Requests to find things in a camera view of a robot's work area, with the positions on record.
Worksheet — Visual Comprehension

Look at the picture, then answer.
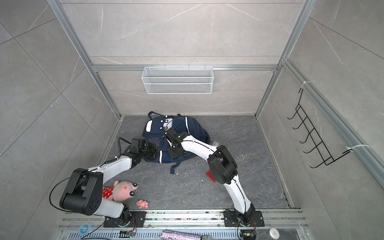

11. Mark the glittery purple pouch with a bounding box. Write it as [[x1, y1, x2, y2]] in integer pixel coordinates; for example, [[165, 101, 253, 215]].
[[161, 230, 202, 240]]

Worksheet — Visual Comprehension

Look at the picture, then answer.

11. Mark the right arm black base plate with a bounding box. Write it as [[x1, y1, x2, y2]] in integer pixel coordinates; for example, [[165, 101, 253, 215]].
[[223, 209, 265, 227]]

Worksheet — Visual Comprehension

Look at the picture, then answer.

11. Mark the white wire mesh basket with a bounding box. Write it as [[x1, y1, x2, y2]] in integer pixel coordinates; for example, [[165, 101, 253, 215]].
[[142, 67, 214, 95]]

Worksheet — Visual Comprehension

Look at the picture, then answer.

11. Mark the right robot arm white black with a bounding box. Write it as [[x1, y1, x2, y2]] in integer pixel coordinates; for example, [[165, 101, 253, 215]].
[[165, 128, 256, 226]]

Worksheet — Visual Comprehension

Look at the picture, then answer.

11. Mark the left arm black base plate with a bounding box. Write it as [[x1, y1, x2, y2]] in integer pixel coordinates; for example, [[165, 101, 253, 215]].
[[103, 211, 146, 228]]

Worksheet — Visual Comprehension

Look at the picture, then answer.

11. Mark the white round button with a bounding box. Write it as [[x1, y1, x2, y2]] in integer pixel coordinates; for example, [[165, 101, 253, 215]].
[[269, 228, 281, 240]]

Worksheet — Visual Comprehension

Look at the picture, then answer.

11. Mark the red wallet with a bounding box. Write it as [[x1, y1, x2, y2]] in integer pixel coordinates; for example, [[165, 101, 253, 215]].
[[206, 171, 216, 183]]

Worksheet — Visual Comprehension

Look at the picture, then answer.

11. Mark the pink plush pig toy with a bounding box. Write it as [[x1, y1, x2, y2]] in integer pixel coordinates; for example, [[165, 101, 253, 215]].
[[102, 181, 139, 203]]

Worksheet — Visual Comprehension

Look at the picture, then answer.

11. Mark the navy blue student backpack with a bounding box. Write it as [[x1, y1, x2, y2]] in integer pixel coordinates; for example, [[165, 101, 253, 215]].
[[142, 111, 211, 174]]

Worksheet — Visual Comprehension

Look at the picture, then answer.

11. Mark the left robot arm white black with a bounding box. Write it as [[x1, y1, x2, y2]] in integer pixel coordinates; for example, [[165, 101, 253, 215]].
[[54, 137, 160, 219]]

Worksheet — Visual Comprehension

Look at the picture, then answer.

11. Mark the small pink toy figure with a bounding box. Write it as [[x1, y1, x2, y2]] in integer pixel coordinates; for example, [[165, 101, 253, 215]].
[[136, 199, 149, 209]]

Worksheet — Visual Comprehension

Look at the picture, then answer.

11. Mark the black wire hook rack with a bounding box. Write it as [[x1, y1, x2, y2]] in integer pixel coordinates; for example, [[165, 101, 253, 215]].
[[287, 89, 353, 169]]

